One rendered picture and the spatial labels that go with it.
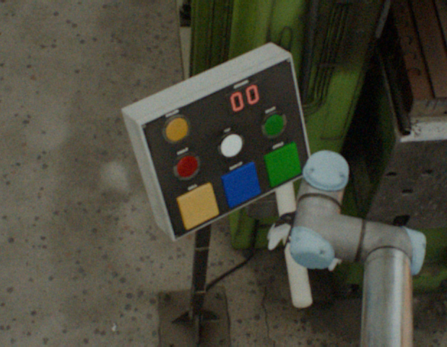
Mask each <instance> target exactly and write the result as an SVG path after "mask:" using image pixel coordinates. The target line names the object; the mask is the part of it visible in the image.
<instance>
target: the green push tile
mask: <svg viewBox="0 0 447 347"><path fill-rule="evenodd" d="M264 163H265V167H266V174H267V177H268V181H269V186H271V187H273V186H275V185H278V184H280V183H282V182H283V181H286V180H288V179H290V178H292V177H294V176H297V175H298V174H300V172H301V169H300V162H299V157H298V151H297V147H296V144H295V142H294V141H293V142H291V143H290V144H288V145H285V146H284V147H281V148H279V149H277V150H274V151H272V152H270V153H268V154H266V155H264Z"/></svg>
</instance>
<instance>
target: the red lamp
mask: <svg viewBox="0 0 447 347"><path fill-rule="evenodd" d="M196 168H197V161H196V159H195V158H194V157H193V156H186V157H184V159H181V160H180V162H179V163H178V166H177V172H178V175H179V176H181V177H185V178H186V177H190V176H192V175H193V174H194V172H195V171H196Z"/></svg>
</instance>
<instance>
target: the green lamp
mask: <svg viewBox="0 0 447 347"><path fill-rule="evenodd" d="M283 125H284V120H283V118H282V117H281V116H280V115H273V116H271V117H269V118H268V119H267V121H266V123H265V131H266V133H267V134H268V135H276V134H279V133H280V132H281V131H282V128H283Z"/></svg>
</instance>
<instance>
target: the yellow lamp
mask: <svg viewBox="0 0 447 347"><path fill-rule="evenodd" d="M187 131H188V124H187V122H186V121H185V120H184V119H174V120H172V121H171V122H170V123H169V125H168V128H167V129H166V134H167V135H168V137H169V138H170V139H172V140H179V139H181V138H183V137H184V136H185V135H186V133H187Z"/></svg>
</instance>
